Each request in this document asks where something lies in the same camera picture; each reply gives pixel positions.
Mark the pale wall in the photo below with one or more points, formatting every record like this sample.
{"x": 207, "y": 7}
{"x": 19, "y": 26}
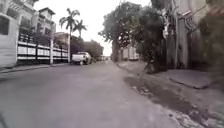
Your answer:
{"x": 129, "y": 53}

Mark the short palm tree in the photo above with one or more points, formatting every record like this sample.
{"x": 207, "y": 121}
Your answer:
{"x": 80, "y": 27}

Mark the large leafy tree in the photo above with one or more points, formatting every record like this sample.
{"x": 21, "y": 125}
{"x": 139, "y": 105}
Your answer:
{"x": 128, "y": 28}

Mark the pale multi-storey building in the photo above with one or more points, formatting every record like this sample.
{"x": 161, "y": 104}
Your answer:
{"x": 20, "y": 23}

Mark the tall palm tree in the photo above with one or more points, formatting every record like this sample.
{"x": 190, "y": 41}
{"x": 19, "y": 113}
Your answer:
{"x": 69, "y": 23}

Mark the white pickup truck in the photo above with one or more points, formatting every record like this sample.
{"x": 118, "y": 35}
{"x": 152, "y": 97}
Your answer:
{"x": 81, "y": 57}

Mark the concrete slab ramp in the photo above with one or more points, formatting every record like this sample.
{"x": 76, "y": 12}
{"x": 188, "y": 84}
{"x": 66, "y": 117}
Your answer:
{"x": 190, "y": 79}

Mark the grey asphalt road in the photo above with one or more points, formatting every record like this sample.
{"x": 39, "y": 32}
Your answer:
{"x": 76, "y": 96}

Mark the grey concrete building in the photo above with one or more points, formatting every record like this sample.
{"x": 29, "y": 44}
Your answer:
{"x": 193, "y": 33}

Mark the black and white fence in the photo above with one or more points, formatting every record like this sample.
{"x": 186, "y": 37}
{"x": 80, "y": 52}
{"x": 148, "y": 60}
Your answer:
{"x": 36, "y": 51}

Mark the dark green bushes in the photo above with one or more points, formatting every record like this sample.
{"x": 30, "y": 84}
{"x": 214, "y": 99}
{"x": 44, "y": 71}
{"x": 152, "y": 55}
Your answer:
{"x": 87, "y": 48}

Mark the raised concrete pavement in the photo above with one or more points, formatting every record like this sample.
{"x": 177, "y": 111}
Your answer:
{"x": 23, "y": 68}

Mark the broken dirt roadside strip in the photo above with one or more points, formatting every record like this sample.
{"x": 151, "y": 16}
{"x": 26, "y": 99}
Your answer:
{"x": 173, "y": 96}

